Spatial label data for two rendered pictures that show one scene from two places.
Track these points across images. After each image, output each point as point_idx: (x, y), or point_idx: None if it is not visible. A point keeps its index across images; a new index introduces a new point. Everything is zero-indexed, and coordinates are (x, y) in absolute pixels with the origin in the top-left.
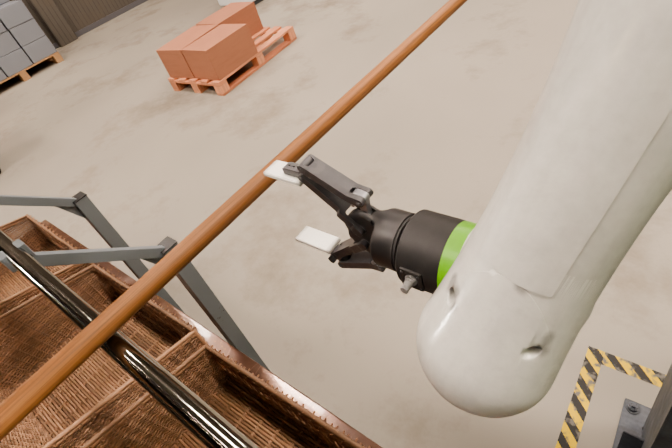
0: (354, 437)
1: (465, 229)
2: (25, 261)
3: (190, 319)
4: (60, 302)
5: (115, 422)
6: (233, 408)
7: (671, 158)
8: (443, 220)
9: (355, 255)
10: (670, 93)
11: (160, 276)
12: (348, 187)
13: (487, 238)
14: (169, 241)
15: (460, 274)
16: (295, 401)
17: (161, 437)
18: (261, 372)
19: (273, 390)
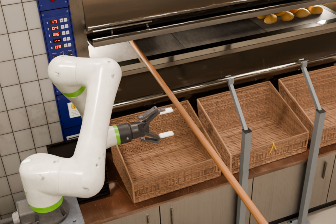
0: (164, 199)
1: (115, 128)
2: (217, 80)
3: (262, 171)
4: (189, 85)
5: (202, 127)
6: (204, 174)
7: None
8: (121, 127)
9: (153, 140)
10: None
11: (169, 96)
12: (144, 115)
13: None
14: (247, 131)
15: None
16: (191, 190)
17: (204, 149)
18: (212, 185)
19: (183, 167)
